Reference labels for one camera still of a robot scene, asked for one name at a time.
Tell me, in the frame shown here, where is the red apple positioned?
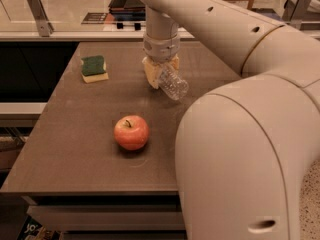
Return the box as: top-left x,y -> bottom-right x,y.
114,115 -> 149,151

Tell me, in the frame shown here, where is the metal railing bracket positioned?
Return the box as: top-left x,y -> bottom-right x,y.
282,0 -> 320,31
27,0 -> 54,37

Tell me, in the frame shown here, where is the clear plastic water bottle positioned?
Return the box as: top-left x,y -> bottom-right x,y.
158,63 -> 189,100

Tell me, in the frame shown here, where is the green and yellow sponge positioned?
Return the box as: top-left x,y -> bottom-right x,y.
81,55 -> 109,83

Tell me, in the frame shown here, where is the green printed bag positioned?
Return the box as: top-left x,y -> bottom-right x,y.
17,216 -> 60,240

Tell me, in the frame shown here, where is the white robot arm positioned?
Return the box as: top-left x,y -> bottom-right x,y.
141,0 -> 320,240

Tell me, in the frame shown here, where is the left metal railing bracket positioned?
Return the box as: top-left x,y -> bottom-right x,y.
27,0 -> 54,37

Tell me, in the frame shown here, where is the right metal railing bracket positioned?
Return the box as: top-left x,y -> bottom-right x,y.
282,0 -> 320,31

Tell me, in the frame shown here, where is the grey table drawer base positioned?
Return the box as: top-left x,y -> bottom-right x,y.
21,193 -> 188,240

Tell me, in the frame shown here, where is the dark tray stack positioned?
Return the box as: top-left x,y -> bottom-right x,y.
109,0 -> 145,15

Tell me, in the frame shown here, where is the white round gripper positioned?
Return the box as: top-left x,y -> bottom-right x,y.
142,34 -> 180,89

